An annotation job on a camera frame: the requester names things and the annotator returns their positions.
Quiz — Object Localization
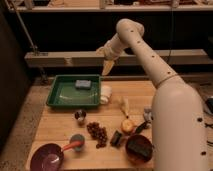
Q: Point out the purple plastic bowl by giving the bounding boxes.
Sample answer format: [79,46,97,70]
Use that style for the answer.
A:
[30,143,64,171]

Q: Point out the green plastic tray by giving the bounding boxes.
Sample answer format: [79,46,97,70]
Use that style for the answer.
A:
[46,75,101,108]

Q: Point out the dark spatula tool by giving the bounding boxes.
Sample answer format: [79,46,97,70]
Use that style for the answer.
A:
[134,121,148,134]

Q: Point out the brown bowl with dark sponge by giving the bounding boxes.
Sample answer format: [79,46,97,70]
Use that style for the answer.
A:
[125,135,153,165]

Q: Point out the white metal shelf rack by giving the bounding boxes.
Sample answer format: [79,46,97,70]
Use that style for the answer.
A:
[6,0,213,68]

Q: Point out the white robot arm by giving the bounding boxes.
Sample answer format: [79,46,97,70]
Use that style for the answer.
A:
[101,19,209,171]

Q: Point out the black floor cables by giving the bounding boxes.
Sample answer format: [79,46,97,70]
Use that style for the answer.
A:
[165,6,213,148]

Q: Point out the small dark block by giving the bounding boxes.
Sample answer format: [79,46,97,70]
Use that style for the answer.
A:
[110,131,123,147]

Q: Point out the yellow round fruit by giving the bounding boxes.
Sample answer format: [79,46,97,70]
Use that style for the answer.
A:
[121,119,134,134]

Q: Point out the teal cup with orange handle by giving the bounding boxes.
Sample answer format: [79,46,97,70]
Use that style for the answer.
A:
[62,134,85,152]

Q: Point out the small metal cup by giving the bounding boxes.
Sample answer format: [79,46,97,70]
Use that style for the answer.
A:
[74,110,86,125]

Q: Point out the wooden table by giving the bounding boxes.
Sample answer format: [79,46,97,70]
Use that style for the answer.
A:
[30,81,155,171]

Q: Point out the white rolled cloth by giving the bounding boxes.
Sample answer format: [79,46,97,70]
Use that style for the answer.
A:
[100,85,112,104]

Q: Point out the crumpled blue cloth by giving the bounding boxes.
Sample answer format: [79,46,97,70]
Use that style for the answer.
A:
[144,108,152,122]

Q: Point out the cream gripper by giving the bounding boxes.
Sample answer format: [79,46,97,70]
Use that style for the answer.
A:
[96,41,116,76]

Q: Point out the blue sponge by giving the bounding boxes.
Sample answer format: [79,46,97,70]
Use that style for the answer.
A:
[75,80,91,89]

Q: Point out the bunch of brown grapes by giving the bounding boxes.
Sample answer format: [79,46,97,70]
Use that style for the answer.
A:
[87,122,108,148]

